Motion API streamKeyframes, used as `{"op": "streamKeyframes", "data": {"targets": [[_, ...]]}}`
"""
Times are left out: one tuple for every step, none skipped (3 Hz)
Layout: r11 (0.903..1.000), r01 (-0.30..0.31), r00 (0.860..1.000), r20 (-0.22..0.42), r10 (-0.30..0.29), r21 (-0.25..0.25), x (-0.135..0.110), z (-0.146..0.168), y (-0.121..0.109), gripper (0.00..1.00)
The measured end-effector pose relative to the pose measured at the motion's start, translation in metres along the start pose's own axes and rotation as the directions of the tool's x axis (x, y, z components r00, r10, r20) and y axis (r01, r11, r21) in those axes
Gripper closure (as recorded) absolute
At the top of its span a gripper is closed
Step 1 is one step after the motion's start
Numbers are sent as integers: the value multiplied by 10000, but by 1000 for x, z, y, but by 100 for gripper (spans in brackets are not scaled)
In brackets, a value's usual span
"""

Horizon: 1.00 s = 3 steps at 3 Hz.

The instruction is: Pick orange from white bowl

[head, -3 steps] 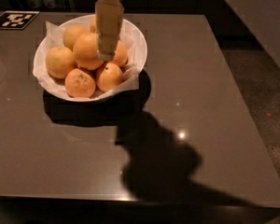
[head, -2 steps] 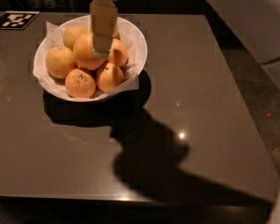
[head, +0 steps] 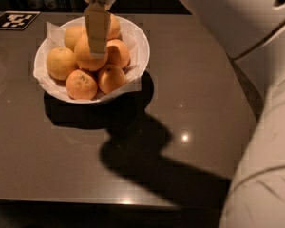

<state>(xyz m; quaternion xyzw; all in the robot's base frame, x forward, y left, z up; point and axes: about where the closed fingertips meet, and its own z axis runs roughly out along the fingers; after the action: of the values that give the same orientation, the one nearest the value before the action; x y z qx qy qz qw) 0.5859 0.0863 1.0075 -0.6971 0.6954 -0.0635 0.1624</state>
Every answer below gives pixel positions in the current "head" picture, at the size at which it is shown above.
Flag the black white fiducial marker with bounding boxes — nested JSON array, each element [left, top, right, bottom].
[[0, 11, 40, 30]]

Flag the top back orange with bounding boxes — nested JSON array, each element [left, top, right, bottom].
[[107, 14, 121, 40]]

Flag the front right orange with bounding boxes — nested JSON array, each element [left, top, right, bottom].
[[98, 64, 125, 94]]

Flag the right middle orange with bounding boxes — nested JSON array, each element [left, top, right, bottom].
[[107, 39, 130, 68]]

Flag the white bowl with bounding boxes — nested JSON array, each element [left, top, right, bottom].
[[33, 14, 151, 105]]

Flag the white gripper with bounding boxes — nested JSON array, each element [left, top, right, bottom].
[[84, 0, 116, 59]]

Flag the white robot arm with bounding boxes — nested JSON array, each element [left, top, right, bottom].
[[178, 0, 285, 228]]

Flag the center top orange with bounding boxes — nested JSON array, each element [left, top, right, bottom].
[[74, 35, 108, 72]]

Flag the orange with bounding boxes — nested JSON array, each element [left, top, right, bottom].
[[107, 39, 130, 68], [74, 35, 108, 72], [107, 14, 121, 40], [47, 47, 78, 81], [66, 69, 98, 100], [98, 64, 125, 94], [64, 26, 86, 50]]

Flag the back left orange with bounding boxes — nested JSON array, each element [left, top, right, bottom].
[[64, 26, 86, 50]]

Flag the front left orange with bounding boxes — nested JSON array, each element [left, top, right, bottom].
[[66, 69, 98, 100]]

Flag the white paper liner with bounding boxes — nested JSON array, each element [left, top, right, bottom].
[[33, 21, 149, 102]]

